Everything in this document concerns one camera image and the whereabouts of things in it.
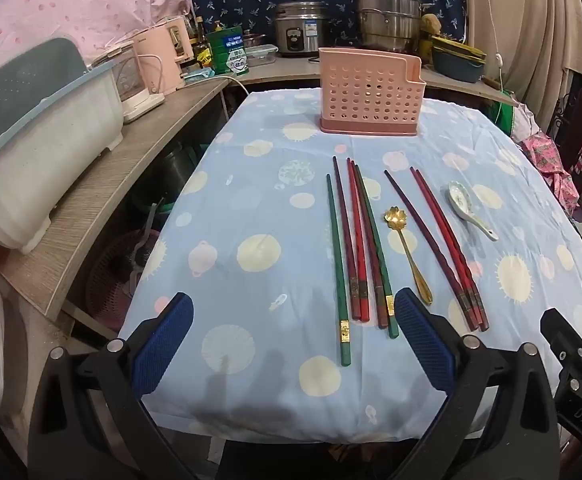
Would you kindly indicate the light blue packet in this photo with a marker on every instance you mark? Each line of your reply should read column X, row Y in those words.
column 198, row 76

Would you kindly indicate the green plastic basin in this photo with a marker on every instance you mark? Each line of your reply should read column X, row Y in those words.
column 151, row 205

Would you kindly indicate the white dish tub blue lid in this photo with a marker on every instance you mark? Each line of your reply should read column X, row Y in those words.
column 36, row 160

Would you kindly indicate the pink dotted cloth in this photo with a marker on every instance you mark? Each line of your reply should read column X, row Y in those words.
column 71, row 0

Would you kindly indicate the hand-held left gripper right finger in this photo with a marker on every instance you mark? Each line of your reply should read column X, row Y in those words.
column 423, row 335

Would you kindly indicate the pink kitchen appliance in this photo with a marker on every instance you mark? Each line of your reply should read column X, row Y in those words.
column 163, row 55

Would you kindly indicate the red plastic basket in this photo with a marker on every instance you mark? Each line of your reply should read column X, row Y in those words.
column 106, row 285

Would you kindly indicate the white ceramic spoon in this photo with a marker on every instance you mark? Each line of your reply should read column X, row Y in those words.
column 457, row 195

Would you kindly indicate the small lidded pot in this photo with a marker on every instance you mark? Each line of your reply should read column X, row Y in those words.
column 253, row 40

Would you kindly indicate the dark purple chopstick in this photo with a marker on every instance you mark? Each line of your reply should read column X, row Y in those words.
column 422, row 240
column 344, row 230

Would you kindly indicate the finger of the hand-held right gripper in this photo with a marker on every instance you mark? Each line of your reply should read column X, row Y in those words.
column 568, row 335

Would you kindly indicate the pink patterned cloth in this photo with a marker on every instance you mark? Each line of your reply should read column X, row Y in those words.
column 546, row 160

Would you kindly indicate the dark sauce bottle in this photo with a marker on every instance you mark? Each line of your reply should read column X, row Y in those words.
column 202, row 45

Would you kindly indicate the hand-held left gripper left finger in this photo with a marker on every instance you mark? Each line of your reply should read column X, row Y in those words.
column 163, row 345

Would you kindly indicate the silver rice cooker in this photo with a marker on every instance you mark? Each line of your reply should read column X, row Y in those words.
column 298, row 30

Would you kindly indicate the beige curtain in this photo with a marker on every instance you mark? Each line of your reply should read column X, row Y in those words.
column 526, row 35

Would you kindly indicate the gold flower spoon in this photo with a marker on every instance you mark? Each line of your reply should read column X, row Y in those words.
column 395, row 216

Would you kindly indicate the yellow fuzzy object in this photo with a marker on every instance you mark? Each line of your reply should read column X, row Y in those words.
column 431, row 24

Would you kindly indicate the steel steamer pot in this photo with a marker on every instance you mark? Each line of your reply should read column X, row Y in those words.
column 388, row 15

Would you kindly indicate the glass container with lid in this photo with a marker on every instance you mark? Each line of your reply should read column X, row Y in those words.
column 261, row 56

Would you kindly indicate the stacked blue yellow basins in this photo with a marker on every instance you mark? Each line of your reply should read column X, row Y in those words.
column 456, row 60

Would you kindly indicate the brown red chopstick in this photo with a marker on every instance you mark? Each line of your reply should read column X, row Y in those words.
column 378, row 305

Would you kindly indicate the green chopstick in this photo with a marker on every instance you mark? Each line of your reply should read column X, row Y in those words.
column 336, row 260
column 391, row 320

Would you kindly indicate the pink perforated utensil holder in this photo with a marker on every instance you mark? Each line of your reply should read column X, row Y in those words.
column 366, row 90

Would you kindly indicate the white kitchen appliance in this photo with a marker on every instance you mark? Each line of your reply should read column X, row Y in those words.
column 131, row 85

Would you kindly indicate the green printed box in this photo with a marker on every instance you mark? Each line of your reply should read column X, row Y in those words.
column 228, row 52

